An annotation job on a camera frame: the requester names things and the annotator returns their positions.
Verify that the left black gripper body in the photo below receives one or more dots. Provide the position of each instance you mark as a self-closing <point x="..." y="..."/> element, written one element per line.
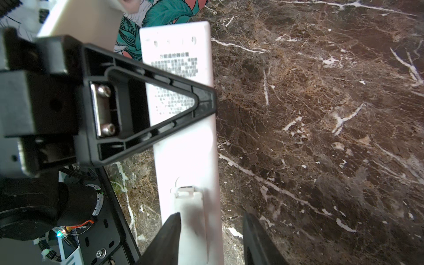
<point x="38" y="109"/>

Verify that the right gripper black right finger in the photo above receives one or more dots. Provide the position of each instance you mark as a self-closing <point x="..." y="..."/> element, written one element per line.
<point x="258" y="246"/>

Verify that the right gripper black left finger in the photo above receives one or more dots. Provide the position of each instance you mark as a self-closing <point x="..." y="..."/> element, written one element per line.
<point x="164" y="248"/>

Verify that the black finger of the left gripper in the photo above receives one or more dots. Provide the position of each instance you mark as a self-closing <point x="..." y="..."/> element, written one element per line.
<point x="112" y="106"/>

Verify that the white battery compartment cover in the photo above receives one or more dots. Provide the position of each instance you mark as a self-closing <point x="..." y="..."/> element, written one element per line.
<point x="193" y="247"/>

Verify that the white remote control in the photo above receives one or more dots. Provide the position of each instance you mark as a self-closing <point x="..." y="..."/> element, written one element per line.
<point x="190" y="156"/>

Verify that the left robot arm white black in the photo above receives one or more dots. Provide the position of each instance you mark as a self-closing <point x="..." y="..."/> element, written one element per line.
<point x="61" y="198"/>

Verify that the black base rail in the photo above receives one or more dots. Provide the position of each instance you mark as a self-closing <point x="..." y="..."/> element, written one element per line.
<point x="109" y="241"/>

